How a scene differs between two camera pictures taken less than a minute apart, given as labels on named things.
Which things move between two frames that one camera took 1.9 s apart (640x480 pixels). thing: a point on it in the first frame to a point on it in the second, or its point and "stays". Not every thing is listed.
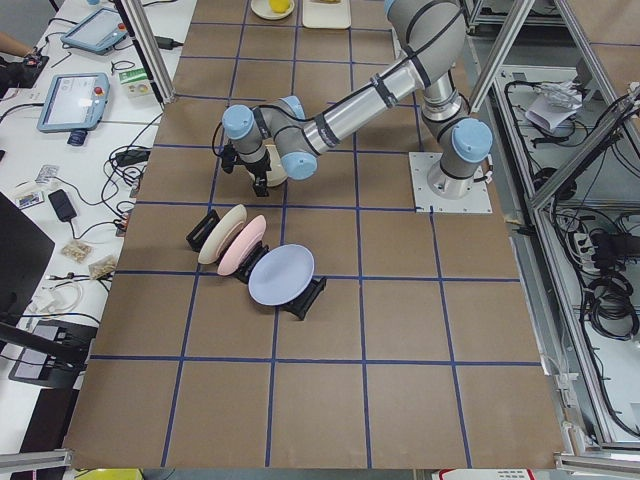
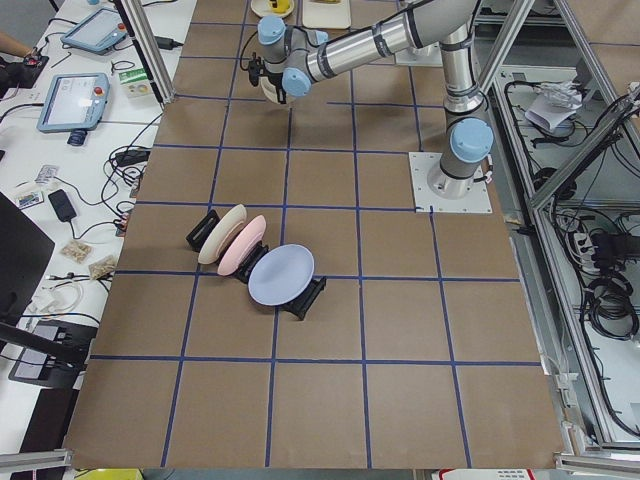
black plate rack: x=297 y=306 stays
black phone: x=62 y=205 stays
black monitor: x=25 y=252 stays
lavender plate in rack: x=281 y=274 stays
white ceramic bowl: x=277 y=175 to x=268 y=88
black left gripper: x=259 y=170 to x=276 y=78
